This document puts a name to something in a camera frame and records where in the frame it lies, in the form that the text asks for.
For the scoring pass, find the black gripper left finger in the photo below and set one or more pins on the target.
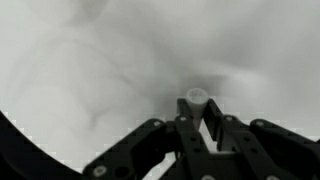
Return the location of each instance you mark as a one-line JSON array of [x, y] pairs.
[[150, 150]]

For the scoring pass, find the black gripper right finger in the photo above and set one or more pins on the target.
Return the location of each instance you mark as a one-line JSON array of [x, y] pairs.
[[266, 150]]

